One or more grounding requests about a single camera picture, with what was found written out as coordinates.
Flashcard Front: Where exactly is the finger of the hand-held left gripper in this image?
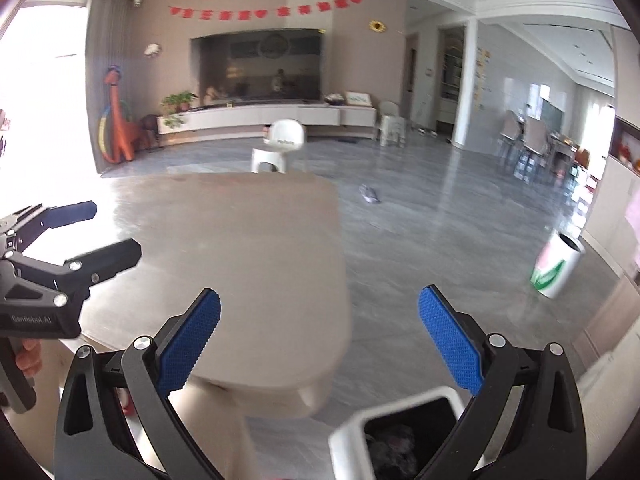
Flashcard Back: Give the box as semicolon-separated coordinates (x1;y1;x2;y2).
0;201;99;257
4;238;143;312

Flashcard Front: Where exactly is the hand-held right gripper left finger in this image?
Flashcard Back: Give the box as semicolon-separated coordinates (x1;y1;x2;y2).
54;287;237;480

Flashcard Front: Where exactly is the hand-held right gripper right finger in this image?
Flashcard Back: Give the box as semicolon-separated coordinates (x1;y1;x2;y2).
415;284;589;480

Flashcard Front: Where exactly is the white square trash bin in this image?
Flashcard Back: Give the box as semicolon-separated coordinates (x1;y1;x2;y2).
328;387;472;480

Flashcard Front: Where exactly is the white floral trash bin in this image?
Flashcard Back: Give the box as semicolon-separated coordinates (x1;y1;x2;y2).
529;230;586;301

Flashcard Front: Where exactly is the person's left hand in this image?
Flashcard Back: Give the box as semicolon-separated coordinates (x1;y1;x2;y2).
14;338;42;379

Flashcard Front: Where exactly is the beige coffee table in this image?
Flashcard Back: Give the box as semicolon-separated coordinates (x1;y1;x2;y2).
80;170;354;480

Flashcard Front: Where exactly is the orange giraffe toy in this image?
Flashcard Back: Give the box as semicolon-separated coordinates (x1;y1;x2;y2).
97;64;144;165

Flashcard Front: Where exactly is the potted green plant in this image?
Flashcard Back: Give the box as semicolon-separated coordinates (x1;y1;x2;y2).
160;91;199;129

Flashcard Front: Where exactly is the white sofa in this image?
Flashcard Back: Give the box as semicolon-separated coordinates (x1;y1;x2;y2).
575;347;623;411

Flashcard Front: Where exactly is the white plastic chair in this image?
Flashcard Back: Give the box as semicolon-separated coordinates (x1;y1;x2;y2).
250;119;306;175

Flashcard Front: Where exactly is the grey dining chair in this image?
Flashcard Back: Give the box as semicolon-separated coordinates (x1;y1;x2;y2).
520;120;551;172
500;110;524;162

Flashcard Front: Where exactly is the white television cabinet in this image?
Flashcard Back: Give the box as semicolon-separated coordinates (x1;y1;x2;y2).
157;102;379;142

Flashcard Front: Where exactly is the dining table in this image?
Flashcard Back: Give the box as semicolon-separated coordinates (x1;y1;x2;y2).
547;132;577;177

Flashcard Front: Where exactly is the stack of white stools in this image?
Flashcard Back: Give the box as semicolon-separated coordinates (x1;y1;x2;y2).
377;101;407;147

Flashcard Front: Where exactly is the white wall cabinet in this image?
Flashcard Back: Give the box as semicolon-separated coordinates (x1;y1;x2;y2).
584;115;640;273

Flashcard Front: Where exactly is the large wall television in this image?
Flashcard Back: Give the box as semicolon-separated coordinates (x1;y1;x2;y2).
189;29;324;107

